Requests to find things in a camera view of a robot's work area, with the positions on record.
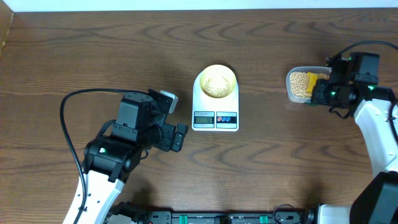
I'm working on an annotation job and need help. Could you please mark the yellow plastic measuring scoop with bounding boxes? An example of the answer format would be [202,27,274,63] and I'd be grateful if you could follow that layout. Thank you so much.
[306,72,318,93]

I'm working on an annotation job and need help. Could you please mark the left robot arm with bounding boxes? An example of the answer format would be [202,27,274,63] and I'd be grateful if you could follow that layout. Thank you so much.
[60,90,188,223]

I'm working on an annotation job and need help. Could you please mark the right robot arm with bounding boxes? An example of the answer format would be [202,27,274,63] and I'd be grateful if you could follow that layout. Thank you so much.
[310,52,397,223]

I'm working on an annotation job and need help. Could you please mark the white digital kitchen scale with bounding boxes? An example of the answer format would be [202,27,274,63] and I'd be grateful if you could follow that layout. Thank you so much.
[192,71,239,132]

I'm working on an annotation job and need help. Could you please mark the soybeans in bowl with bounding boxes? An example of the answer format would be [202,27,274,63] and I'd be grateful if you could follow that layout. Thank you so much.
[202,77,232,98]

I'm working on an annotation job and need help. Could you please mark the pale yellow plastic bowl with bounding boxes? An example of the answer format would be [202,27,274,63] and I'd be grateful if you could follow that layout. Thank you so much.
[199,65,237,98]

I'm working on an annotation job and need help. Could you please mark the clear plastic container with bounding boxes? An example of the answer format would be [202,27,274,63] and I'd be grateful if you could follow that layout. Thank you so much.
[286,66,331,103]

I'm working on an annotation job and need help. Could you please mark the soybeans in container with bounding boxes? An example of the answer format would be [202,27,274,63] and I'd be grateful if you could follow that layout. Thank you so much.
[290,72,329,98]

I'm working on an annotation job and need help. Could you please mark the right black cable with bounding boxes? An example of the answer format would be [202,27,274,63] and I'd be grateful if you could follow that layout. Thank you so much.
[329,40,398,62]

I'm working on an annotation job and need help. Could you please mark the black cable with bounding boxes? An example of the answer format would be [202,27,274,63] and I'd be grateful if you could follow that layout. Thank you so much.
[329,40,398,62]
[59,88,150,224]

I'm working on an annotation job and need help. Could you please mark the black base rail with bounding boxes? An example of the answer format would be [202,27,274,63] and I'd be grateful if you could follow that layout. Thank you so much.
[105,201,321,224]

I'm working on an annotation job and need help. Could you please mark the left black cable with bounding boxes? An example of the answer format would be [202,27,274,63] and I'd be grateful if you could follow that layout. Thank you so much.
[59,88,150,224]

